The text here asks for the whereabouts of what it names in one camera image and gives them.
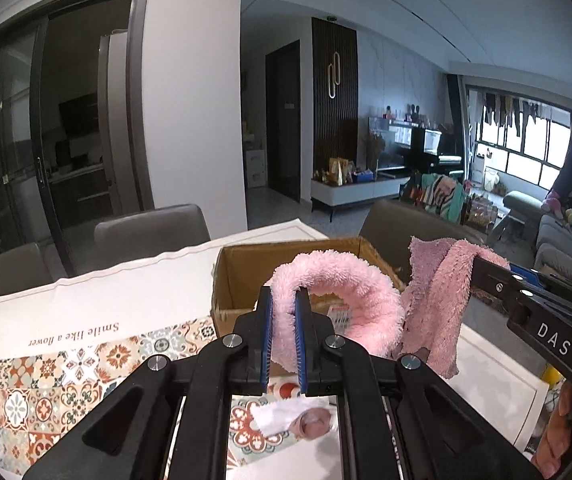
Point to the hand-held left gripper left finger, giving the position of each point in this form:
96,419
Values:
266,345

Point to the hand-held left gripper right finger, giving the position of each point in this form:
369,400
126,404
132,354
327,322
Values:
300,350

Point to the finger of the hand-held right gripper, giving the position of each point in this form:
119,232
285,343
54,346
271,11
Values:
491,280

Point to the pink fluffy towel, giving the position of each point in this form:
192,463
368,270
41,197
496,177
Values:
436,310

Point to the brown cardboard box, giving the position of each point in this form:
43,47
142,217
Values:
246,270

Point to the pink fluffy headband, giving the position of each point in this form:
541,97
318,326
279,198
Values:
366,305

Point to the person's right hand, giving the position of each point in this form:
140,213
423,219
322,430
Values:
563,427

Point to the white cloth piece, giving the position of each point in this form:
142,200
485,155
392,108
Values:
273,415

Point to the small pink round item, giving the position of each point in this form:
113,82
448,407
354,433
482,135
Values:
316,421

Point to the grey sofa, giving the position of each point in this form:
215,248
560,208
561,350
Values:
571,240

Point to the pink plush toy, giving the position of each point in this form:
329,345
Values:
550,203

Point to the clothes drying rack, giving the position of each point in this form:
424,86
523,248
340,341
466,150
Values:
436,192

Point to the grey dining chair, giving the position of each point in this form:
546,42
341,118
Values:
150,227
391,220
10,270

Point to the large window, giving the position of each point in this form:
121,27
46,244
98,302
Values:
521,155

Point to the black piano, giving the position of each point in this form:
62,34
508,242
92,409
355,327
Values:
441,155

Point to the patterned white tablecloth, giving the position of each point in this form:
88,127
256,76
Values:
115,285

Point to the white low sideboard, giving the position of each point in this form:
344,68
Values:
351,191

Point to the hanging laundry row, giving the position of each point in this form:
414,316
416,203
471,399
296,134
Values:
511,110

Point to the dried flower bunch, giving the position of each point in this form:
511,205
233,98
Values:
374,147

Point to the small white cabinet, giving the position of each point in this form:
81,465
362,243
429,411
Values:
256,167

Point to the dark wooden door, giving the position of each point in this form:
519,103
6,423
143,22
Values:
283,125

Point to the silver refrigerator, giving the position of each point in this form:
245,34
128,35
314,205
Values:
115,120

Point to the dark framed glass sliding door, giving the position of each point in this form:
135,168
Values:
10,125

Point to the dark slatted wall panel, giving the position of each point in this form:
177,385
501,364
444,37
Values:
346,125

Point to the gold wall ornament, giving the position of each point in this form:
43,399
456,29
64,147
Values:
335,76

